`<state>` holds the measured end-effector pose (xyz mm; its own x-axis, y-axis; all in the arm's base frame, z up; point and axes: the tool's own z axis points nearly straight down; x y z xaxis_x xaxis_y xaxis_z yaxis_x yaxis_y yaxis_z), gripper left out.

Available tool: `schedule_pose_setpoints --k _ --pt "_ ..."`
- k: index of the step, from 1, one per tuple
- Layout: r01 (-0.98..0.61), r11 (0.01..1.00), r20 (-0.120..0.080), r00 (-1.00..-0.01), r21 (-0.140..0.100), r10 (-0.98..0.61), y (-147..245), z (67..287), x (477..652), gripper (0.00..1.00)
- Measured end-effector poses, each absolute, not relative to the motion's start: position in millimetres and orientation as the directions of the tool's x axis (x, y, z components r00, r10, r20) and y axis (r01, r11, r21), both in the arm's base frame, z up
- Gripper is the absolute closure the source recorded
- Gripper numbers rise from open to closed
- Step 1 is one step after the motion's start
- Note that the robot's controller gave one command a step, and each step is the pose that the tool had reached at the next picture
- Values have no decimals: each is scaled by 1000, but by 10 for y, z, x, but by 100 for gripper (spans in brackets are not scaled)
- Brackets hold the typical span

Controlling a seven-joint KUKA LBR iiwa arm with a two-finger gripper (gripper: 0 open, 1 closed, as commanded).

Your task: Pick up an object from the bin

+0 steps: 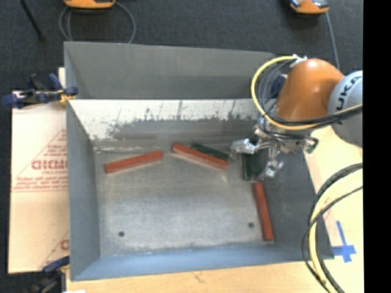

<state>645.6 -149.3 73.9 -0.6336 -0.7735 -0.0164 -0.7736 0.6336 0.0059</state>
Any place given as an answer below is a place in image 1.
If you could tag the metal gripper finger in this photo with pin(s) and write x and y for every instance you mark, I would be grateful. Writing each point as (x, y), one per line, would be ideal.
(273, 168)
(244, 146)

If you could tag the dark green flat block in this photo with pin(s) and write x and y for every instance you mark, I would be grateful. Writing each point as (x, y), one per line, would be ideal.
(214, 151)
(252, 166)

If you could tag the red-brown flat block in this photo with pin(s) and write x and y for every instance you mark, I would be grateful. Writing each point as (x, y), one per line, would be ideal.
(134, 161)
(200, 157)
(262, 212)

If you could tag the grey metal bin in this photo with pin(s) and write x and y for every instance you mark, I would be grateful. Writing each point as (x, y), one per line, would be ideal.
(171, 212)

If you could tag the brown cardboard board red print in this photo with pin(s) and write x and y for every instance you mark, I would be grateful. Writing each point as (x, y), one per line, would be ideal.
(36, 194)

